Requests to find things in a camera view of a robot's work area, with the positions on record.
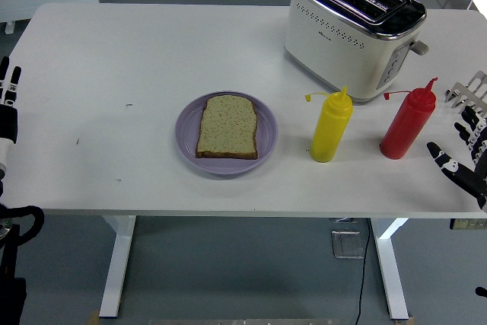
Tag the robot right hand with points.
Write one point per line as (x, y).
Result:
(456, 173)

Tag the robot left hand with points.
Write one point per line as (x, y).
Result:
(7, 123)

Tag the red squeeze bottle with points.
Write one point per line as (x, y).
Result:
(405, 127)

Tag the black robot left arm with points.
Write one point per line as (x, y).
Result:
(7, 264)

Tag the speckled bread slice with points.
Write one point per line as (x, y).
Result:
(228, 127)

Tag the silver metal toast rack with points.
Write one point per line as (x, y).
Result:
(466, 94)

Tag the white table leg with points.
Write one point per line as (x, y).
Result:
(118, 264)
(390, 271)

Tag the clear plastic floor cover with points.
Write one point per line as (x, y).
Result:
(347, 245)

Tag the yellow squeeze bottle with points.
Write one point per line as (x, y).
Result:
(330, 131)

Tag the brown cardboard pad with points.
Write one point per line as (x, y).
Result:
(403, 322)

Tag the white two-slot toaster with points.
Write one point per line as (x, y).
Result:
(335, 47)

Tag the purple round plate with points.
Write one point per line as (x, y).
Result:
(186, 142)

